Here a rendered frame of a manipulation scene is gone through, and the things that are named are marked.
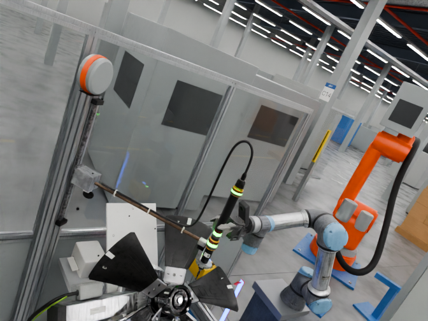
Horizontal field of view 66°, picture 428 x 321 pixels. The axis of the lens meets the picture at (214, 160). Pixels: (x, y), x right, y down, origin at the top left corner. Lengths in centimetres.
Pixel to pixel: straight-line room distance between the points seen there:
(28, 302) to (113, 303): 64
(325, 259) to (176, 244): 73
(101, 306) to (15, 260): 70
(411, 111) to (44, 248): 447
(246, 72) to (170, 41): 107
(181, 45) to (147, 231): 251
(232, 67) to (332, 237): 287
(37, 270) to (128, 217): 52
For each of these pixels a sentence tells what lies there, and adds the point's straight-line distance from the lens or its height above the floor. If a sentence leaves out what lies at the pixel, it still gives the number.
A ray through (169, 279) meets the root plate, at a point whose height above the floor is 123.
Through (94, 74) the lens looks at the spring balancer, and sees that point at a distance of 140.
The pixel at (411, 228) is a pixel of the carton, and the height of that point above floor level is 24.
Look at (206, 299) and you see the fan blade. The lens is 156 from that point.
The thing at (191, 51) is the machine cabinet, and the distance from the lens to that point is 384.
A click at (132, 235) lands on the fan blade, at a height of 142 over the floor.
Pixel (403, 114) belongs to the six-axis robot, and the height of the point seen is 238.
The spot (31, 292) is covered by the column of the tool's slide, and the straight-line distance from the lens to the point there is 196.
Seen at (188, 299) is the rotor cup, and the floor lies 122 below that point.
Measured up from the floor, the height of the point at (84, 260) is 97.
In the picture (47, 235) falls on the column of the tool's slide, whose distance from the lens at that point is 174.
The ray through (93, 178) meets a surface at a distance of 150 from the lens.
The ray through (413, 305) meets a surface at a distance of 294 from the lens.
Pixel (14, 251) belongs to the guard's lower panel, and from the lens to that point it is 197.
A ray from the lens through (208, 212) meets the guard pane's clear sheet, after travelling 244.
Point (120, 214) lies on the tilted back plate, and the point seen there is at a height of 132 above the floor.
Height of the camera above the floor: 214
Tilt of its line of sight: 17 degrees down
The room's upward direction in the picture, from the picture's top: 23 degrees clockwise
